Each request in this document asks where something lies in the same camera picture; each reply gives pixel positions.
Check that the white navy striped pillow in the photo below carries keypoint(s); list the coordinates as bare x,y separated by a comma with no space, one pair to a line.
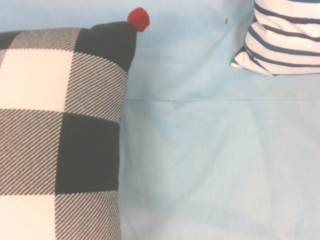
282,40

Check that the light blue sofa cover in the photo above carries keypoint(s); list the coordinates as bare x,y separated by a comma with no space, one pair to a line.
212,150

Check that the black white checkered pillow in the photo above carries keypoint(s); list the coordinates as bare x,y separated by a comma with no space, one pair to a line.
62,125

